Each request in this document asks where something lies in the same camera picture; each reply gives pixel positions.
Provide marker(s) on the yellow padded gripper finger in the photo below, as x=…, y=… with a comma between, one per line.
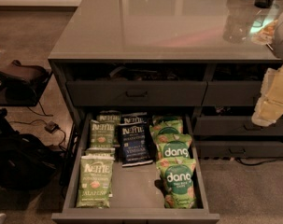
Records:
x=266, y=113

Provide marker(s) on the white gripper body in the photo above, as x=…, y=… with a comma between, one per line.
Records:
x=272, y=86

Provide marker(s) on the blue kettle chip bag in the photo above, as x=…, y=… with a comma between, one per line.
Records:
x=133, y=143
x=135, y=117

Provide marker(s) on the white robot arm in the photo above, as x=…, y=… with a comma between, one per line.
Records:
x=277, y=44

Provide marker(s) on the grey top right drawer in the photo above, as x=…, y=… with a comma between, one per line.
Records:
x=232, y=93

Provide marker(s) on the grey middle right drawer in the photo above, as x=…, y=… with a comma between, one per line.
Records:
x=234, y=126

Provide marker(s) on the grey bottom right drawer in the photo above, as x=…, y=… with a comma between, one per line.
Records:
x=239, y=149

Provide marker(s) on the green dang chip bag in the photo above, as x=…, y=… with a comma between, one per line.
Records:
x=173, y=145
x=177, y=173
x=156, y=119
x=172, y=126

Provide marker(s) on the grey counter cabinet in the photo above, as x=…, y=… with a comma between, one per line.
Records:
x=181, y=40

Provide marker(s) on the rear green Dang chip bag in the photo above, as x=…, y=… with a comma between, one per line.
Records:
x=156, y=119

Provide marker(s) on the front green Dang chip bag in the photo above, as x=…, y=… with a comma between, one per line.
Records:
x=177, y=173

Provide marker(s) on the open grey middle drawer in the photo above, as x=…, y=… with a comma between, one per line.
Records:
x=137, y=198

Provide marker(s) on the rear green Kettle chip bag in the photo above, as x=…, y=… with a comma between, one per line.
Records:
x=111, y=116

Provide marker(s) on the middle green Kettle chip bag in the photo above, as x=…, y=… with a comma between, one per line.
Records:
x=102, y=133

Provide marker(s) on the front green Kettle chip bag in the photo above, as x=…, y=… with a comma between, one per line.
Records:
x=95, y=176

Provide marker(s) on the hidden green Kettle chip bag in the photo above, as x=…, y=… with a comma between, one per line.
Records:
x=101, y=151

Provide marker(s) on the grey top left drawer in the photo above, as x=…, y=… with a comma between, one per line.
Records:
x=136, y=93

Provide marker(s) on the black white marker tag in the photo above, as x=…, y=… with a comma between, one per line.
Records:
x=265, y=35

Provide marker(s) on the black power adapter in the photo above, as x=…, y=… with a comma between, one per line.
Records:
x=51, y=127

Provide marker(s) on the black backpack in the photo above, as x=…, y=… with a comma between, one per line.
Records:
x=25, y=162

